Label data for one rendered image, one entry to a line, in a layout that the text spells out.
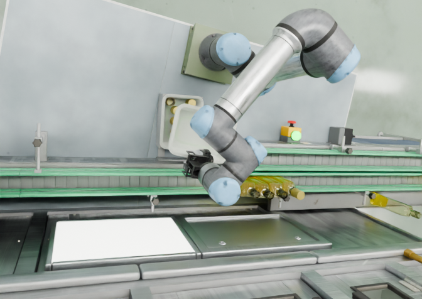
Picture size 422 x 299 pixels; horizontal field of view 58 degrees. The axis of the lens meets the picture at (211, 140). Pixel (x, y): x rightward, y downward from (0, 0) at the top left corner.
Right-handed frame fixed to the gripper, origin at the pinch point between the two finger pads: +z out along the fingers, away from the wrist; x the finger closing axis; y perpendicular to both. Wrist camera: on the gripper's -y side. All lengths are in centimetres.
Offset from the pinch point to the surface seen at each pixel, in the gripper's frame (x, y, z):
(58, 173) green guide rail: 15.9, 43.2, 13.3
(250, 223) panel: 23.8, -27.0, 0.4
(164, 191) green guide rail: 19.2, 5.0, 13.2
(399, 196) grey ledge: 13, -120, 21
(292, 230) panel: 21.2, -39.6, -9.2
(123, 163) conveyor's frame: 12.7, 20.8, 22.4
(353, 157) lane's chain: -3, -86, 23
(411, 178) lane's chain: 3, -125, 23
